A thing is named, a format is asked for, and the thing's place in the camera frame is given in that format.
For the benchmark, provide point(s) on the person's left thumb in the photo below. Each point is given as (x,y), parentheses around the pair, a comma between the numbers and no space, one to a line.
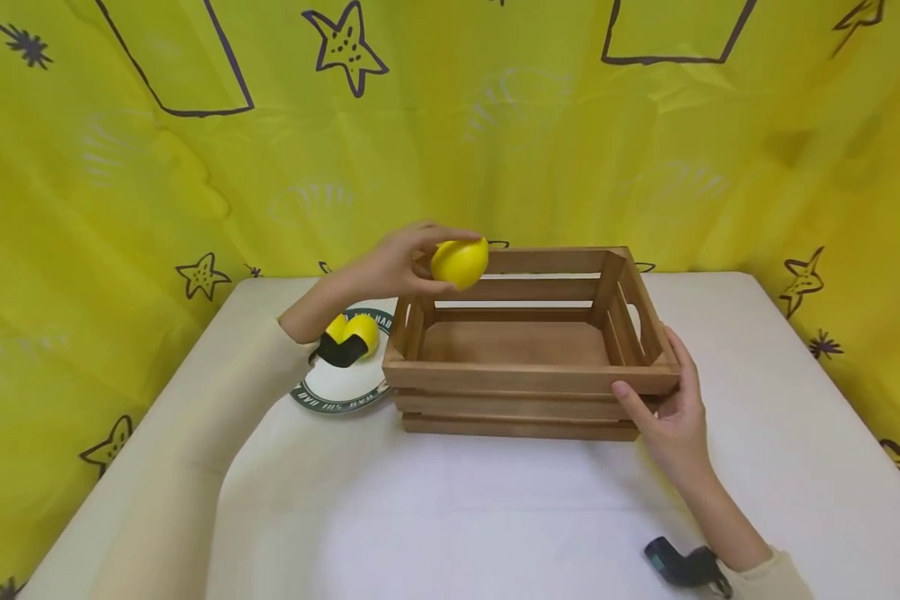
(424,285)

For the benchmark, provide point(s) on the person's left forearm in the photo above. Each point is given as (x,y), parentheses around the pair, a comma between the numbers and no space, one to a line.
(217,425)

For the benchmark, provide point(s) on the person's right hand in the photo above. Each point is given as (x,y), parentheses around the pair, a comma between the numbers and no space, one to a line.
(679,429)

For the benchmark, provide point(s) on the yellow lemon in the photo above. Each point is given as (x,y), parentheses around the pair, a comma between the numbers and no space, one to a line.
(363,331)
(335,327)
(460,262)

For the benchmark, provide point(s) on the person's right index finger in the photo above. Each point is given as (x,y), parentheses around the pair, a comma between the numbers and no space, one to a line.
(682,358)

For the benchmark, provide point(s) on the person's right forearm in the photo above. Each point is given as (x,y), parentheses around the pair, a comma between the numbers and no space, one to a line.
(735,529)

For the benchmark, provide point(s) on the white plate with green rim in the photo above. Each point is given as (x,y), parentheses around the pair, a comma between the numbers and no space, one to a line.
(341,385)

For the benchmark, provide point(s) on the brown wooden crate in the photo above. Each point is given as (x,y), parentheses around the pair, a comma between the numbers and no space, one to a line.
(525,379)

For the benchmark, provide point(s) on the person's left hand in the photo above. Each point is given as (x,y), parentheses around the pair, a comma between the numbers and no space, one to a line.
(390,262)

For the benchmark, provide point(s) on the person's left fingers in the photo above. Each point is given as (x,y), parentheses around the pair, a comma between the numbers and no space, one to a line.
(439,232)

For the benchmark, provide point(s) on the person's right thumb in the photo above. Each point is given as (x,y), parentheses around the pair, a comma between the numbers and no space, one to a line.
(634,402)

